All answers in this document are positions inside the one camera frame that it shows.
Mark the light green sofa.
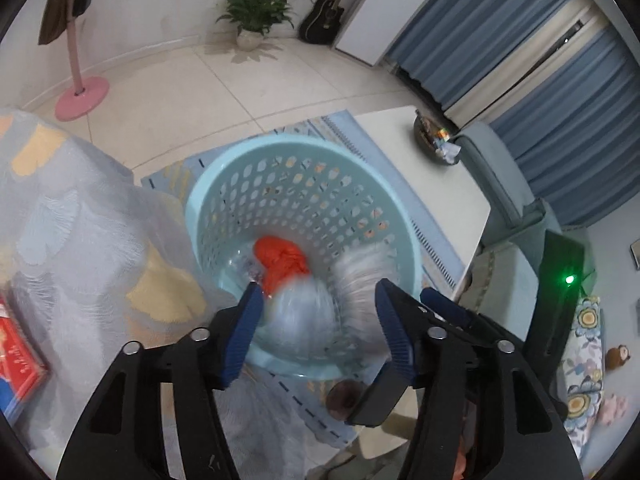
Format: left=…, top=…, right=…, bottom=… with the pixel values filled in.
left=452, top=121, right=591, bottom=321

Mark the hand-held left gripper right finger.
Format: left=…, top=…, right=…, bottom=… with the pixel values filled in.
left=375, top=279, right=586, bottom=480

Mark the black acoustic guitar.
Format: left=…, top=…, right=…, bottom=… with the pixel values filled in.
left=299, top=0, right=346, bottom=45

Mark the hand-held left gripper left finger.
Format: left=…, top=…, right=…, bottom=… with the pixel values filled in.
left=56, top=282, right=265, bottom=480

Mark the dark bowl with snacks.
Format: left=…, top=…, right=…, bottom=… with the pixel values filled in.
left=413, top=112, right=462, bottom=166

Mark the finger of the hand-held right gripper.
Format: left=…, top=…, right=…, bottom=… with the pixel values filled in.
left=346, top=360, right=420, bottom=428
left=420, top=287, right=506, bottom=342

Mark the white standing air conditioner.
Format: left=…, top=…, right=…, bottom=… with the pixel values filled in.
left=334, top=0, right=461, bottom=67

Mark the grey white cloth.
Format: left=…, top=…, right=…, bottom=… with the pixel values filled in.
left=267, top=247, right=392, bottom=356

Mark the clear plastic bottle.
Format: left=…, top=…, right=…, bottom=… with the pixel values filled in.
left=235, top=249, right=266, bottom=291

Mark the brown plush toy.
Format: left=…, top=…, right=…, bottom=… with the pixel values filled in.
left=606, top=344, right=632, bottom=372

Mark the fan-patterned pastel tablecloth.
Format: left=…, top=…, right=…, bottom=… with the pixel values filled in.
left=0, top=105, right=351, bottom=480

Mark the floral cushion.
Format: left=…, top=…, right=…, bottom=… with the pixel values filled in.
left=560, top=296, right=606, bottom=461

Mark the brown round object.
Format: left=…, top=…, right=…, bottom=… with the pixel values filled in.
left=326, top=380, right=368, bottom=421

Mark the light blue perforated laundry basket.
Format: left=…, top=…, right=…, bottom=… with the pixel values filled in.
left=185, top=134, right=425, bottom=380

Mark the beige curtain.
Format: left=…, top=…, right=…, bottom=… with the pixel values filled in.
left=442, top=0, right=608, bottom=128

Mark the orange cloth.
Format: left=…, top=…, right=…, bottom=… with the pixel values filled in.
left=254, top=235, right=313, bottom=297

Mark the brown tote bag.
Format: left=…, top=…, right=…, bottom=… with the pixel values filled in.
left=38, top=0, right=68, bottom=46

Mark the white coffee table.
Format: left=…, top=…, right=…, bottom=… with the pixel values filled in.
left=352, top=105, right=492, bottom=306

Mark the pink coat rack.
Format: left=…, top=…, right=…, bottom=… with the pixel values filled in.
left=54, top=0, right=111, bottom=122

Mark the potted green plant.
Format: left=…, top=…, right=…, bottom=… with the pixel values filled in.
left=216, top=0, right=297, bottom=51

